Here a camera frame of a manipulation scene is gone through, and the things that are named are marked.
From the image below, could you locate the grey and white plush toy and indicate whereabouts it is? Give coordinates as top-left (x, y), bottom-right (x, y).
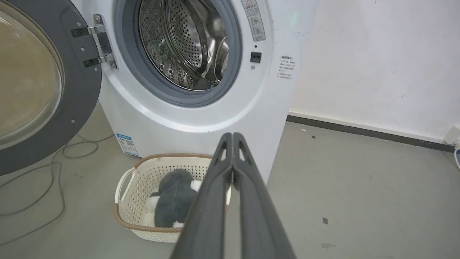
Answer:
top-left (145, 169), bottom-right (202, 228)

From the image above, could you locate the cream perforated laundry basket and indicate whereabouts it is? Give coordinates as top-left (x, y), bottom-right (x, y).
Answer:
top-left (114, 153), bottom-right (232, 243)

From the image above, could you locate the white wall power outlet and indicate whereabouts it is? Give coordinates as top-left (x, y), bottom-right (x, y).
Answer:
top-left (444, 125), bottom-right (460, 169)

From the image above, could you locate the white front-load washing machine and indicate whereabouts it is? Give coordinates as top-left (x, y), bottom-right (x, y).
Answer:
top-left (70, 0), bottom-right (320, 185)

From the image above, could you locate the thin grey floor cable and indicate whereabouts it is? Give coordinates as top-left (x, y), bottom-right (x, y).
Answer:
top-left (0, 132), bottom-right (115, 246)

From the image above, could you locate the grey round washing machine door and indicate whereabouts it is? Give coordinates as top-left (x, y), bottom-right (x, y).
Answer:
top-left (0, 0), bottom-right (118, 177)

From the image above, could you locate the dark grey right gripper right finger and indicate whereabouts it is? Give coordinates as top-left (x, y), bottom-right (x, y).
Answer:
top-left (233, 133), bottom-right (296, 259)

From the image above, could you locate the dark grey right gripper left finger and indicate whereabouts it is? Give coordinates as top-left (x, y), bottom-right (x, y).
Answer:
top-left (170, 133), bottom-right (234, 259)

